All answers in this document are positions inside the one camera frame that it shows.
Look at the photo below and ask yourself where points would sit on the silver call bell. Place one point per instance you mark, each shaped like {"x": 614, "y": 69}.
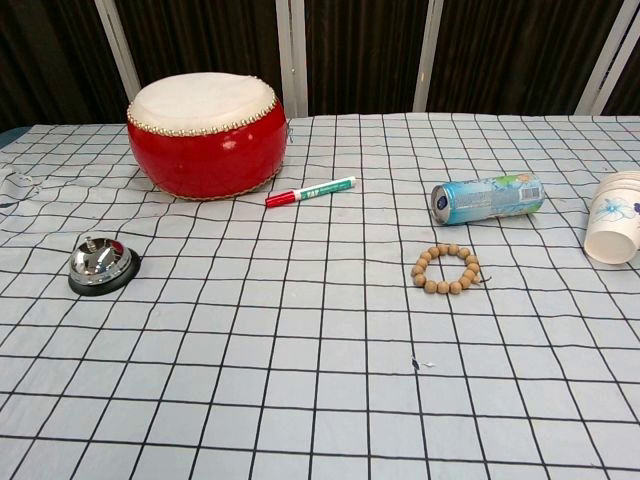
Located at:
{"x": 100, "y": 265}

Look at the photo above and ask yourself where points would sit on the light blue beverage can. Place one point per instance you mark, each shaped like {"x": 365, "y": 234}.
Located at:
{"x": 490, "y": 200}

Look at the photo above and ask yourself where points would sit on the white metal frame post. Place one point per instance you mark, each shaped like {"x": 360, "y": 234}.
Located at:
{"x": 602, "y": 65}
{"x": 427, "y": 55}
{"x": 294, "y": 50}
{"x": 120, "y": 40}

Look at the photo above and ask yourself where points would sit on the dark pleated curtain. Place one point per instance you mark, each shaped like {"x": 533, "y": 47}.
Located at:
{"x": 360, "y": 50}

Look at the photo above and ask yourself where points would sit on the red capped white marker pen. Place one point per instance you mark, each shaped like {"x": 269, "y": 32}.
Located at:
{"x": 310, "y": 191}

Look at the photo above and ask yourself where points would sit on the floral paper cup stack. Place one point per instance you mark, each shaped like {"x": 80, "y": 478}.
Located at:
{"x": 617, "y": 220}

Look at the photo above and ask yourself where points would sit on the white black grid tablecloth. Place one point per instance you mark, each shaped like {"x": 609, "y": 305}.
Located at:
{"x": 320, "y": 350}

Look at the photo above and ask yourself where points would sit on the red drum with white skin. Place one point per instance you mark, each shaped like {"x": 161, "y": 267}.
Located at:
{"x": 210, "y": 150}

